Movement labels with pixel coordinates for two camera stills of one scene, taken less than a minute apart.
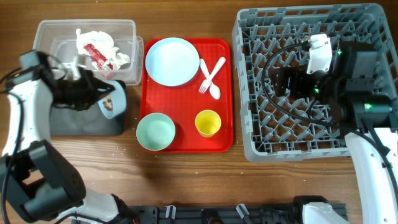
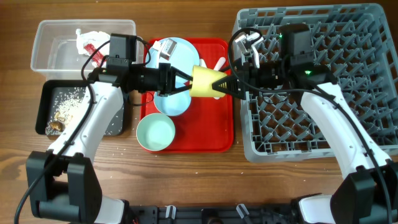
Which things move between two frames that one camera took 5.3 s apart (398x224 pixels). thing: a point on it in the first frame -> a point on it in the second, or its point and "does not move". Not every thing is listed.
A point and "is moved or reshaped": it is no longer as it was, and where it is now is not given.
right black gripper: [298, 74] -> [249, 73]
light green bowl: [155, 131] does not move
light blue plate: [172, 61] does not move
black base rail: [211, 214] does not move
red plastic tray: [211, 89] does not move
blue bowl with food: [113, 104] is moved or reshaped
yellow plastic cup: [207, 122] -> [202, 83]
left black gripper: [93, 85] -> [165, 69]
